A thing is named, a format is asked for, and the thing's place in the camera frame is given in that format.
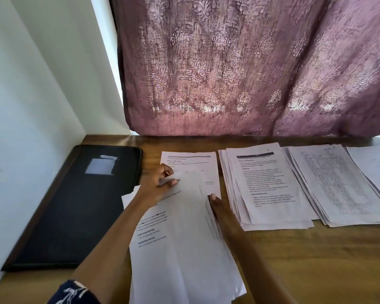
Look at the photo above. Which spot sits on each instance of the person's right hand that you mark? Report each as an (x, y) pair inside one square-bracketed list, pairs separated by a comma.
[(227, 218)]

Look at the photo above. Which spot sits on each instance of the person's left hand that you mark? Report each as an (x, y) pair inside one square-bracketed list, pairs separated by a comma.
[(155, 185)]

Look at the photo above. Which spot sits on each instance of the grey-header text paper pile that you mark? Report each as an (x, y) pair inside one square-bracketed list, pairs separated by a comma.
[(199, 162)]

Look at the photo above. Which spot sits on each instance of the stack of printed papers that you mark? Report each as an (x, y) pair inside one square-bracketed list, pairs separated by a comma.
[(183, 250)]

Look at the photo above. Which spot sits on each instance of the dark-header text paper pile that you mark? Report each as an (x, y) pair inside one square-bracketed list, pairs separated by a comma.
[(272, 186)]

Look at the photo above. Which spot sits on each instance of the black folder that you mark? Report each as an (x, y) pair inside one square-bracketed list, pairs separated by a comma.
[(76, 205)]

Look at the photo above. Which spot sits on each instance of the table-print paper pile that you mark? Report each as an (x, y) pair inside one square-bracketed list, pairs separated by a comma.
[(342, 183)]

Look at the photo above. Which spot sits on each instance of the person's right forearm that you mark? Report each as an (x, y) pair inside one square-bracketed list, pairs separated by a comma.
[(259, 272)]

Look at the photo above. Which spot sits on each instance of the person's left forearm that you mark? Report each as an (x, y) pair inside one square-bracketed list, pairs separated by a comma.
[(111, 256)]

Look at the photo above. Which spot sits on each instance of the white curtain lining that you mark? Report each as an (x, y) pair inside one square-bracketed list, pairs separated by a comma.
[(76, 60)]

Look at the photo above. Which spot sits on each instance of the pink patterned curtain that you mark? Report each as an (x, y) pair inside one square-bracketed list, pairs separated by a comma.
[(253, 60)]

